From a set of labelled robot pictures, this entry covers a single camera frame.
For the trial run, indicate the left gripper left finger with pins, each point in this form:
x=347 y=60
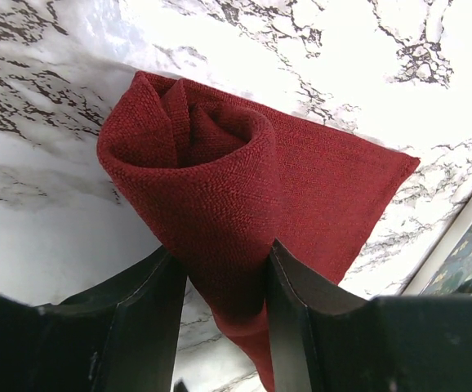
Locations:
x=120 y=335

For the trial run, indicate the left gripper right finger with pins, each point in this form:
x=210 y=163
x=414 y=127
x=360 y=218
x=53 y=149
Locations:
x=323 y=338

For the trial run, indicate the dark red cloth napkin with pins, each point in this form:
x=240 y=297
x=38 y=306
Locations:
x=217 y=178

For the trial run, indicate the floral teal serving tray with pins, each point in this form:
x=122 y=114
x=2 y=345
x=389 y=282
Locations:
x=448 y=268

